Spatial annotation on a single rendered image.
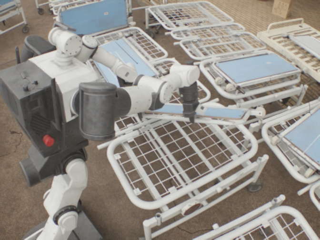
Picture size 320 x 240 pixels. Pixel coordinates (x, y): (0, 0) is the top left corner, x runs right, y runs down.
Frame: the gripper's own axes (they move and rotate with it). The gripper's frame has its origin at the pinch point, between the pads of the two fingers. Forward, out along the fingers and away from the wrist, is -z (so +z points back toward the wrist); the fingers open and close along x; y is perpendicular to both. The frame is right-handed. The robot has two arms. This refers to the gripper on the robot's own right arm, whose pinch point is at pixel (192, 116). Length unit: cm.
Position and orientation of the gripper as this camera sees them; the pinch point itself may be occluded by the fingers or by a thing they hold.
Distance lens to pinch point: 127.1
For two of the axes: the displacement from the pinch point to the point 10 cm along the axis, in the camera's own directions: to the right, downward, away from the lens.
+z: -2.0, -8.2, -5.3
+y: -8.9, -0.8, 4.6
